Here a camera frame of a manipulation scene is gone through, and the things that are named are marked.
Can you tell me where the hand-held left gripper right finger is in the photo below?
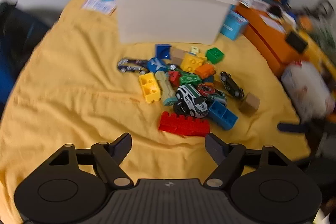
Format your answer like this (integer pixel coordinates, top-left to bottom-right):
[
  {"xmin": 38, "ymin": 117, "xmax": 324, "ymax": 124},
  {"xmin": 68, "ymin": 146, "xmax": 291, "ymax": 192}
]
[{"xmin": 203, "ymin": 133, "xmax": 292, "ymax": 189}]

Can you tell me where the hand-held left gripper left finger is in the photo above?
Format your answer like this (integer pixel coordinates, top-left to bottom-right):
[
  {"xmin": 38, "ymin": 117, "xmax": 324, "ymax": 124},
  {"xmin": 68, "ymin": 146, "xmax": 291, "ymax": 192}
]
[{"xmin": 45, "ymin": 133, "xmax": 134, "ymax": 190}]

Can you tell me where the orange building brick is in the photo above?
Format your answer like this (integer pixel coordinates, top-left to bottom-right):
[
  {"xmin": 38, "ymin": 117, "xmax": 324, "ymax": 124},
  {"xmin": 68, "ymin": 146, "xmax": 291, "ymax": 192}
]
[{"xmin": 195, "ymin": 64, "xmax": 216, "ymax": 80}]

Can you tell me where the large yellow building brick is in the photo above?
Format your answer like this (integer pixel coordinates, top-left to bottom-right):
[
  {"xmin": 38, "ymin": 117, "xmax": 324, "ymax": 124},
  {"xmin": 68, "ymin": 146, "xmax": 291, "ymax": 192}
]
[{"xmin": 180, "ymin": 52, "xmax": 206, "ymax": 74}]

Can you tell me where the green cube building brick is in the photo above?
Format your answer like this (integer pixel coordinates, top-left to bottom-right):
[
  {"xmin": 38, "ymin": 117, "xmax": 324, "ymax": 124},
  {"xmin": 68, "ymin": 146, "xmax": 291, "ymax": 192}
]
[{"xmin": 205, "ymin": 47, "xmax": 225, "ymax": 64}]

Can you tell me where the white plastic storage bin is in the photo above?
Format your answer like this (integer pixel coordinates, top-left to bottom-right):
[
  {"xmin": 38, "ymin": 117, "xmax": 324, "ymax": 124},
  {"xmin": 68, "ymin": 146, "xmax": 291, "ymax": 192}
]
[{"xmin": 109, "ymin": 0, "xmax": 239, "ymax": 46}]

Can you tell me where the blue building brick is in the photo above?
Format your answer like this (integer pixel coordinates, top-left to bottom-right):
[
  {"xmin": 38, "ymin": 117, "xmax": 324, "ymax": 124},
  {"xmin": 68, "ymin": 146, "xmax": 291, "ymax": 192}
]
[{"xmin": 209, "ymin": 100, "xmax": 238, "ymax": 130}]

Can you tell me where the long red building brick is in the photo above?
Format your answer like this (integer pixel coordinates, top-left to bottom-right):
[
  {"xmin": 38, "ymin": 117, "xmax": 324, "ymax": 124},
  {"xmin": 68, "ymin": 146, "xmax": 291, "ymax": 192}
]
[{"xmin": 158, "ymin": 111, "xmax": 211, "ymax": 137}]

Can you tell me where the teal toy car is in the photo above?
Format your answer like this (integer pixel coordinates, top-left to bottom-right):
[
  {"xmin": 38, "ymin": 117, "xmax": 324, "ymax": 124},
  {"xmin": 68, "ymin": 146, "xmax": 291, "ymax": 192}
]
[{"xmin": 210, "ymin": 90, "xmax": 227, "ymax": 106}]

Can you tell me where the white green toy police car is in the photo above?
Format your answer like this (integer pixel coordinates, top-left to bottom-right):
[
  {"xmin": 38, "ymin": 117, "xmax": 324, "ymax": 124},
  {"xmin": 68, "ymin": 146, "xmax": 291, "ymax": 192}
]
[{"xmin": 173, "ymin": 84, "xmax": 209, "ymax": 118}]

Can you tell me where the large wooden cube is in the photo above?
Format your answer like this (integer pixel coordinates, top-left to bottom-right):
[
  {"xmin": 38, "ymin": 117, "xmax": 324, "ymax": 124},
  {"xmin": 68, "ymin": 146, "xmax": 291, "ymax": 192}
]
[{"xmin": 238, "ymin": 93, "xmax": 261, "ymax": 115}]

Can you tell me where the red toy car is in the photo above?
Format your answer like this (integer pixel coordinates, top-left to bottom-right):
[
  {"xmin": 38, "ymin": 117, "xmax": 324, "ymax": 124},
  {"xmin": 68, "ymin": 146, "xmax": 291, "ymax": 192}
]
[{"xmin": 197, "ymin": 84, "xmax": 216, "ymax": 97}]

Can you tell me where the pale green wooden pillar block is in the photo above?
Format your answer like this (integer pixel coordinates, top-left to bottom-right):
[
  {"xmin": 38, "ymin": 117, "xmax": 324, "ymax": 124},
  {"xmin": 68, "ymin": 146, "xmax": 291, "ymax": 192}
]
[{"xmin": 155, "ymin": 70, "xmax": 179, "ymax": 107}]

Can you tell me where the green printed building brick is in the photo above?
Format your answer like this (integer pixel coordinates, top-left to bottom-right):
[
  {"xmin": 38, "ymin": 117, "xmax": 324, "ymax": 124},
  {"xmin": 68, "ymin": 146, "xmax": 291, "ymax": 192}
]
[{"xmin": 179, "ymin": 73, "xmax": 202, "ymax": 86}]

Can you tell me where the black striped toy car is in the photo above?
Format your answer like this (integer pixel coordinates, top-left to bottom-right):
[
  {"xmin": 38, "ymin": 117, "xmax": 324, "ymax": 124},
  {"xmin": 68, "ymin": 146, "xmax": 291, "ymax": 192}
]
[{"xmin": 117, "ymin": 57, "xmax": 149, "ymax": 75}]

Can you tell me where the dark blue bar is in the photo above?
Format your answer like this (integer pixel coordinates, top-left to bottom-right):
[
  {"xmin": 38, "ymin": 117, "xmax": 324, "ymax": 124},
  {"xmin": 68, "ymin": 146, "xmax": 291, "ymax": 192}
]
[{"xmin": 277, "ymin": 122, "xmax": 310, "ymax": 132}]

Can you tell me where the yellow blanket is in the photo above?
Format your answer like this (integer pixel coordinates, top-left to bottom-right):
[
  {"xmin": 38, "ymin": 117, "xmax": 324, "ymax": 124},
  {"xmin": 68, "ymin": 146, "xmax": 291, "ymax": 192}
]
[{"xmin": 0, "ymin": 0, "xmax": 313, "ymax": 224}]

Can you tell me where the blue disc with white plane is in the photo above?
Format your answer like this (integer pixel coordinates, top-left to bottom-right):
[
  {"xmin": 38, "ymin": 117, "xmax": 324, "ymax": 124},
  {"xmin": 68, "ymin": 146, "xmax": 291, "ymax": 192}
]
[{"xmin": 147, "ymin": 57, "xmax": 168, "ymax": 73}]

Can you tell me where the small cream toy car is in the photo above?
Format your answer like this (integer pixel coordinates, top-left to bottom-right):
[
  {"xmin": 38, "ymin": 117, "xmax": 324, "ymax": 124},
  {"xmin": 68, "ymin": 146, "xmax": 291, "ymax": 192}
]
[{"xmin": 189, "ymin": 46, "xmax": 206, "ymax": 56}]

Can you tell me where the small wooden cube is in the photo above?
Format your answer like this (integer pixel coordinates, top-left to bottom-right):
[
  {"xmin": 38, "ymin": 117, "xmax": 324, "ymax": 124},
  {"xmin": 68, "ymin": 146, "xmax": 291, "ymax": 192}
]
[{"xmin": 170, "ymin": 47, "xmax": 187, "ymax": 63}]

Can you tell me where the blue arch block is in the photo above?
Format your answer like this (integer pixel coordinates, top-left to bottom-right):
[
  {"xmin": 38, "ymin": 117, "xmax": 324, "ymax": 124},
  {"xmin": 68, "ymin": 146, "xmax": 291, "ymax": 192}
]
[{"xmin": 154, "ymin": 44, "xmax": 172, "ymax": 60}]

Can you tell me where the white plastic bag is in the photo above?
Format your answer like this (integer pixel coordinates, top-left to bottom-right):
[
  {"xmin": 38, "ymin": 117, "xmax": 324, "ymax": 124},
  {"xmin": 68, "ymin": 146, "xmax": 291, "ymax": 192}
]
[{"xmin": 281, "ymin": 61, "xmax": 335, "ymax": 119}]

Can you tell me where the blue tissue box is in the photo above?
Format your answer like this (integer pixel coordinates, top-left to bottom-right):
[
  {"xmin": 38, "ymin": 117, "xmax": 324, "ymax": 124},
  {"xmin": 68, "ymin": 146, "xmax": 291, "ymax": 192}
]
[{"xmin": 219, "ymin": 10, "xmax": 249, "ymax": 41}]

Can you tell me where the orange box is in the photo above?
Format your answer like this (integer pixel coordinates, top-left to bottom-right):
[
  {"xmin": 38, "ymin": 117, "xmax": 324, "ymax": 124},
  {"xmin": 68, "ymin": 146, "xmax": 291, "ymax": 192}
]
[{"xmin": 236, "ymin": 5, "xmax": 336, "ymax": 77}]

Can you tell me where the black block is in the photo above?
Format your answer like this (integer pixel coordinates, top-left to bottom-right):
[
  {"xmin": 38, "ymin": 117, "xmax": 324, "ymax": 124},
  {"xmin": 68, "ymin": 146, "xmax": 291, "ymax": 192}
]
[{"xmin": 285, "ymin": 31, "xmax": 308, "ymax": 53}]

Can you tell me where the blue white paper packet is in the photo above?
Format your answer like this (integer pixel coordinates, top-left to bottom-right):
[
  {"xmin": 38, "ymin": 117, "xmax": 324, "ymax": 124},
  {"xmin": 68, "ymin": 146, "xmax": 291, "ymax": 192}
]
[{"xmin": 81, "ymin": 0, "xmax": 117, "ymax": 16}]

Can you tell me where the white puzzle box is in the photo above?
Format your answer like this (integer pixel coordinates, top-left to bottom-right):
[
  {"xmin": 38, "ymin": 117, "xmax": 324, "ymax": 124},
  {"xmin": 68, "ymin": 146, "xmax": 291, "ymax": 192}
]
[{"xmin": 239, "ymin": 0, "xmax": 273, "ymax": 9}]

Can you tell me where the black blue bag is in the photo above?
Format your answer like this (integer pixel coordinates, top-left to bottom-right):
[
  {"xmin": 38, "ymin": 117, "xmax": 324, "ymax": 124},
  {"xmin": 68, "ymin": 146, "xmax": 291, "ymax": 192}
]
[{"xmin": 0, "ymin": 0, "xmax": 51, "ymax": 109}]

